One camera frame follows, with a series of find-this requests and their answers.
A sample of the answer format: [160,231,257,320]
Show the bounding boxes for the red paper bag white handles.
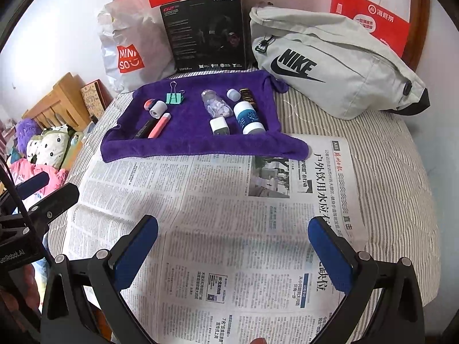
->
[330,0,411,60]

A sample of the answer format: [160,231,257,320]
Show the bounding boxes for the purple plush toy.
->
[14,118,42,151]

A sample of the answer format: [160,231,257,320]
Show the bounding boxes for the white cylindrical bottle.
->
[149,101,168,119]

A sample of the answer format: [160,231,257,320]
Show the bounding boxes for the black headset box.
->
[160,0,252,72]

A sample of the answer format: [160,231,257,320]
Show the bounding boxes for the clear plastic pill bottle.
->
[201,89,233,118]

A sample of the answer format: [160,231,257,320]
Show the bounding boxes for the light wooden frame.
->
[22,73,94,130]

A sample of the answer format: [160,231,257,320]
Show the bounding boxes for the white dotted plush toy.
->
[27,125,74,169]

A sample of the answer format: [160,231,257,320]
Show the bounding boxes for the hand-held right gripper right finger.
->
[308,216,425,344]

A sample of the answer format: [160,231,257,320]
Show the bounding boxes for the grey waist bag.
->
[249,5,431,120]

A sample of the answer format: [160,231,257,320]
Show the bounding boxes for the purple towel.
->
[100,70,310,163]

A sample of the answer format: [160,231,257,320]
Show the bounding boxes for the patterned brown gift box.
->
[80,80,113,113]

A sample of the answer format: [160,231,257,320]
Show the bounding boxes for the newspaper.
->
[63,134,370,344]

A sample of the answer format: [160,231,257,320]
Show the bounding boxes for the pink tube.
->
[148,113,172,139]

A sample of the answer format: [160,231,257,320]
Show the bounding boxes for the green binder clip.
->
[166,82,187,106]

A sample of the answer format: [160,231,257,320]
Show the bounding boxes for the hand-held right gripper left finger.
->
[40,214,159,344]

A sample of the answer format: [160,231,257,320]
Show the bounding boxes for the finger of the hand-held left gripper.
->
[29,182,80,223]
[15,171,50,200]

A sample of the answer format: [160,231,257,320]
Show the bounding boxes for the brown wooden headboard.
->
[403,0,431,74]

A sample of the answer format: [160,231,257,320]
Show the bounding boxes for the white bottle blue label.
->
[233,101,265,135]

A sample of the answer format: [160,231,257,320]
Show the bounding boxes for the black pen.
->
[132,119,155,140]

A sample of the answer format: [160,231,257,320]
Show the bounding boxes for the thin black cable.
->
[0,158,54,269]

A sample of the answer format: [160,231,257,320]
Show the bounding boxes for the white plastic shopping bag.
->
[98,0,176,92]

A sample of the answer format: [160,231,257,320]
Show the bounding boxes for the small dark bottle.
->
[239,88,259,110]

